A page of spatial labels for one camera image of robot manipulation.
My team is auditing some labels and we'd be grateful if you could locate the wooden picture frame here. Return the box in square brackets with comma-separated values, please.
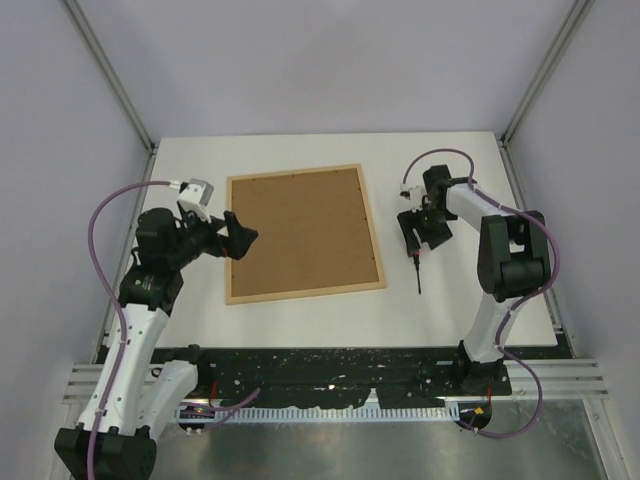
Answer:
[225, 164, 387, 305]

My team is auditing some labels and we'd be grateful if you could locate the aluminium frame post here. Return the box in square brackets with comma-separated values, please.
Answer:
[499, 0, 595, 149]
[60, 0, 156, 154]

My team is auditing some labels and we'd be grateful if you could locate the slotted grey cable duct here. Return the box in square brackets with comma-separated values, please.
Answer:
[174, 403, 461, 424]

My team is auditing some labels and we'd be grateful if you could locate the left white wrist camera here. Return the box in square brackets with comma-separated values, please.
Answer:
[177, 179, 214, 223]

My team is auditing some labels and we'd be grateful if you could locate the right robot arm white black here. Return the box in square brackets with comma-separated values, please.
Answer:
[397, 165, 552, 394]

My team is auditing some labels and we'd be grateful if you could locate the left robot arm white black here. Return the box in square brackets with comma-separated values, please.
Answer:
[54, 208, 258, 479]

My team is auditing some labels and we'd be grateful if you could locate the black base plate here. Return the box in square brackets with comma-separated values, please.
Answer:
[94, 341, 576, 409]

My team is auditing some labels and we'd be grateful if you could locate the red handled screwdriver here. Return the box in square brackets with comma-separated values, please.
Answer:
[411, 252, 422, 295]

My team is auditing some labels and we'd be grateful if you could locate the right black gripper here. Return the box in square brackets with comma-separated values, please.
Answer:
[397, 204, 453, 257]

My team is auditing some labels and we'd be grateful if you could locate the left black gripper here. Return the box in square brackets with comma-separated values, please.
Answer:
[168, 207, 257, 268]

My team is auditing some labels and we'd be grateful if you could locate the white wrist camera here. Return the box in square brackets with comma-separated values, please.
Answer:
[177, 179, 214, 223]
[399, 184, 425, 204]

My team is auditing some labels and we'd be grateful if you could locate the left aluminium frame post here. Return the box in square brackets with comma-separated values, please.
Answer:
[60, 0, 156, 154]

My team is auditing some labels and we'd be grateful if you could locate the aluminium front rail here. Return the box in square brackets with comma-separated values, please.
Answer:
[62, 359, 608, 405]

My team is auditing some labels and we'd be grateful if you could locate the right aluminium frame post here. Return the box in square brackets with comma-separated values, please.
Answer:
[499, 0, 595, 149]

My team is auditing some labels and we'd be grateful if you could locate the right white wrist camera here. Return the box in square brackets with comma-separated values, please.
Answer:
[399, 184, 425, 204]

